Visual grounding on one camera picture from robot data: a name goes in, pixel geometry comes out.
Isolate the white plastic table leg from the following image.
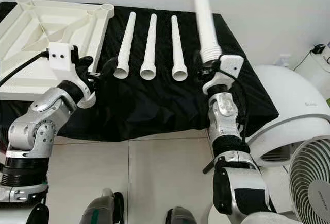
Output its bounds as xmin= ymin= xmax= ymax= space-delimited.
xmin=191 ymin=0 xmax=223 ymax=64
xmin=171 ymin=15 xmax=189 ymax=82
xmin=113 ymin=12 xmax=137 ymax=79
xmin=140 ymin=13 xmax=158 ymax=80

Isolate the black tablecloth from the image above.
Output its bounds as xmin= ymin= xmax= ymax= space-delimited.
xmin=0 ymin=2 xmax=280 ymax=142

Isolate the white domed appliance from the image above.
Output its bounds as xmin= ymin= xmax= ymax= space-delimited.
xmin=242 ymin=64 xmax=330 ymax=168

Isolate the black metal table leg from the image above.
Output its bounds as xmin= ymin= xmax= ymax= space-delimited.
xmin=203 ymin=160 xmax=217 ymax=175

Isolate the black power plug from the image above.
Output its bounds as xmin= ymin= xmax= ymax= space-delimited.
xmin=312 ymin=43 xmax=327 ymax=56

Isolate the robot left leg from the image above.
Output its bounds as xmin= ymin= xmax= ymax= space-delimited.
xmin=93 ymin=188 xmax=125 ymax=224

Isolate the robot leg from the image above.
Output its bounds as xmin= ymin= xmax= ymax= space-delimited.
xmin=165 ymin=206 xmax=196 ymax=224
xmin=93 ymin=188 xmax=125 ymax=224

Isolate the white round stool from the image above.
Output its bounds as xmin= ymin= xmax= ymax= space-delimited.
xmin=206 ymin=202 xmax=221 ymax=224

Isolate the robot right leg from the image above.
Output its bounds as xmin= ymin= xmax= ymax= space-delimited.
xmin=165 ymin=206 xmax=196 ymax=224

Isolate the white floor fan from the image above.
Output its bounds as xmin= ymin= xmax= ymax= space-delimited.
xmin=289 ymin=135 xmax=330 ymax=224

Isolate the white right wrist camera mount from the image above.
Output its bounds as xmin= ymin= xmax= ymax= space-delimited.
xmin=203 ymin=54 xmax=244 ymax=95

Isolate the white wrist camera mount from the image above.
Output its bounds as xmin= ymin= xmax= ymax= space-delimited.
xmin=203 ymin=54 xmax=244 ymax=95
xmin=47 ymin=42 xmax=97 ymax=109

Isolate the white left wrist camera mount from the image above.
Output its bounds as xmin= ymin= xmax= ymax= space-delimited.
xmin=47 ymin=42 xmax=97 ymax=109

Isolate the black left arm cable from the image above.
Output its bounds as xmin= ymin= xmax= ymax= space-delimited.
xmin=0 ymin=50 xmax=51 ymax=87

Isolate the white wall socket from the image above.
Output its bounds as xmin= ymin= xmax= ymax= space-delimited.
xmin=277 ymin=53 xmax=293 ymax=68

